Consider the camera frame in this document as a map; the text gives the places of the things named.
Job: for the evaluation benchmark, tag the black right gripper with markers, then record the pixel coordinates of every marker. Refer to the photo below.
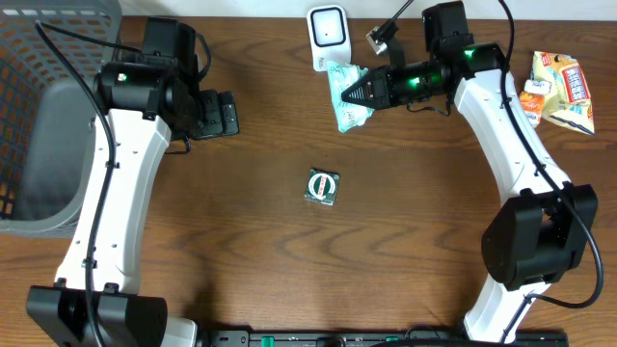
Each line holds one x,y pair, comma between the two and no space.
379,93

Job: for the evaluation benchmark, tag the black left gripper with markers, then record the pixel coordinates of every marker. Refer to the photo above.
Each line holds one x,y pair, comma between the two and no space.
220,123

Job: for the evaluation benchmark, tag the mint green wipes packet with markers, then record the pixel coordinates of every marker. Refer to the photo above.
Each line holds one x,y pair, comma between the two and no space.
340,78

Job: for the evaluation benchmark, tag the dark green Zam-Buk tin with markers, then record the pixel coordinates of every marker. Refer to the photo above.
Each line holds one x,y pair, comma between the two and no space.
322,187

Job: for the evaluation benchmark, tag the orange Kleenex tissue pack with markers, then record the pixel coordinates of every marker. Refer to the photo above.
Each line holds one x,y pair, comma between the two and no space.
533,106

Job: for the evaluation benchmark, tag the teal Kleenex tissue pack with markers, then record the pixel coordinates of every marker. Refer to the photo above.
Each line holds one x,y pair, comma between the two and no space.
537,87

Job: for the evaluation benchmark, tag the cream blue chips bag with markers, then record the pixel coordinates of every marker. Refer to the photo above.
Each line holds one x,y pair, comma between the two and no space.
568,104

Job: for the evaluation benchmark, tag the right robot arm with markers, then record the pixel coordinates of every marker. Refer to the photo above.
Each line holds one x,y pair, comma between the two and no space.
543,226

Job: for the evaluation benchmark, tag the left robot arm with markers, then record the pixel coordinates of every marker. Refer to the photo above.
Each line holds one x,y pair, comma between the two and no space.
95,299

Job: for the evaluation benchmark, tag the white barcode scanner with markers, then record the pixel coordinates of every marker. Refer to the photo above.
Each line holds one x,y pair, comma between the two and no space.
328,36

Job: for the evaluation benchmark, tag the grey plastic mesh basket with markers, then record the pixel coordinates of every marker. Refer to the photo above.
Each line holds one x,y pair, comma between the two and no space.
47,132

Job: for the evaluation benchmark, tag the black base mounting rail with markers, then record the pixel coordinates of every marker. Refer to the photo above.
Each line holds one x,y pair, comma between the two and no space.
417,337

